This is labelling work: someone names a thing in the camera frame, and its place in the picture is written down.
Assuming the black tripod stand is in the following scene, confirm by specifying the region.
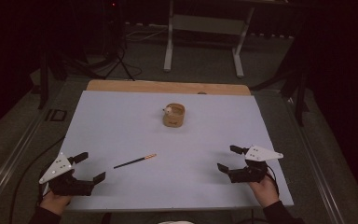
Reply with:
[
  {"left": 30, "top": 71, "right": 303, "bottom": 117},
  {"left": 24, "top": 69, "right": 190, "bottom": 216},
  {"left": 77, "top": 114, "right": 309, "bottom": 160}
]
[{"left": 99, "top": 0, "right": 136, "bottom": 82}]

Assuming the black rectangular floor plate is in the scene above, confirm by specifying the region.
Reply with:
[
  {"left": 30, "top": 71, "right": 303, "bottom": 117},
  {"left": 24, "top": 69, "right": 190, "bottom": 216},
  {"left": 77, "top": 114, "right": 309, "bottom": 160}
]
[{"left": 45, "top": 108, "right": 68, "bottom": 122}]

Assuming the black cable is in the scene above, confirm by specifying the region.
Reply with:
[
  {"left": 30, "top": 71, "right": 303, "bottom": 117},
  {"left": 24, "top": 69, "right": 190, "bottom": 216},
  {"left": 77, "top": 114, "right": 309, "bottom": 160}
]
[{"left": 8, "top": 134, "right": 66, "bottom": 224}]

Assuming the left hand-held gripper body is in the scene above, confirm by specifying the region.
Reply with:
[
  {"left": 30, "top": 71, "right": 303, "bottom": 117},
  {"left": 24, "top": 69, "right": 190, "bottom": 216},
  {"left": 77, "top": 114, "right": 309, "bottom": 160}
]
[{"left": 38, "top": 151, "right": 96, "bottom": 197}]

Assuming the wooden chopstick holder cup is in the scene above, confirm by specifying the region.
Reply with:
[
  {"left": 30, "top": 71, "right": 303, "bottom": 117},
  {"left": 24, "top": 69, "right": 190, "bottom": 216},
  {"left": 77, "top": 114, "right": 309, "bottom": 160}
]
[{"left": 162, "top": 103, "right": 186, "bottom": 128}]

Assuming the white cable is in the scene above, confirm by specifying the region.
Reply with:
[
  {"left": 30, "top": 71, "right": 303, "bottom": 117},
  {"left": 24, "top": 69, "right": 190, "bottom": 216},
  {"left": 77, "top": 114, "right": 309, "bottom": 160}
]
[{"left": 124, "top": 23, "right": 169, "bottom": 43}]

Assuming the black metal stand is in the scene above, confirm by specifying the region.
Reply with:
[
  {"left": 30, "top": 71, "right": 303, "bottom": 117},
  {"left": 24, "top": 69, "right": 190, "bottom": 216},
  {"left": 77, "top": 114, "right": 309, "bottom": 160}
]
[
  {"left": 31, "top": 31, "right": 68, "bottom": 110},
  {"left": 250, "top": 18, "right": 310, "bottom": 127}
]

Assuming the person's left hand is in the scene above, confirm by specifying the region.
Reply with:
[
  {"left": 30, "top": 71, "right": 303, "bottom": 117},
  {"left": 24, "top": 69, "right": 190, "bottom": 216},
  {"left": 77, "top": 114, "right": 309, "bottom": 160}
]
[{"left": 39, "top": 190, "right": 73, "bottom": 217}]

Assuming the black chopstick with orange tip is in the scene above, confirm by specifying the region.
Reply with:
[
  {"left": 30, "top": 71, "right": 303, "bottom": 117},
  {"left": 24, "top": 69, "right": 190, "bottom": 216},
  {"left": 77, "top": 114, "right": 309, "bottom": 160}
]
[{"left": 113, "top": 153, "right": 158, "bottom": 170}]

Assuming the person's right hand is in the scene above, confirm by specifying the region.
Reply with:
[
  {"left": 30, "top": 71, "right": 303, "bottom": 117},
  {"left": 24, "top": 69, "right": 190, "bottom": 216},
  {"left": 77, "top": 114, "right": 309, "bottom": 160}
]
[{"left": 247, "top": 175, "right": 281, "bottom": 209}]

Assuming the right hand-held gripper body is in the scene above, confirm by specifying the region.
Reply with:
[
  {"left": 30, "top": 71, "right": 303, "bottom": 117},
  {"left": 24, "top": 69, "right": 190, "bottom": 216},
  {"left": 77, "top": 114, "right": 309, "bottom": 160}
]
[{"left": 227, "top": 145, "right": 284, "bottom": 184}]

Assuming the wooden board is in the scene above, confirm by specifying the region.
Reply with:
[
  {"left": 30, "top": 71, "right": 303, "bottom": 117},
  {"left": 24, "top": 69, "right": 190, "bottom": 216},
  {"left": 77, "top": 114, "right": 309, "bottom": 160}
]
[{"left": 86, "top": 79, "right": 252, "bottom": 96}]

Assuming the white metal table frame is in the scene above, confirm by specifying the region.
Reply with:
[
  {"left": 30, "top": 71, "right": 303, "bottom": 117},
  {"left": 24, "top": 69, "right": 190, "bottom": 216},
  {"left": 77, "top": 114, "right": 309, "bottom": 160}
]
[{"left": 163, "top": 0, "right": 255, "bottom": 79}]

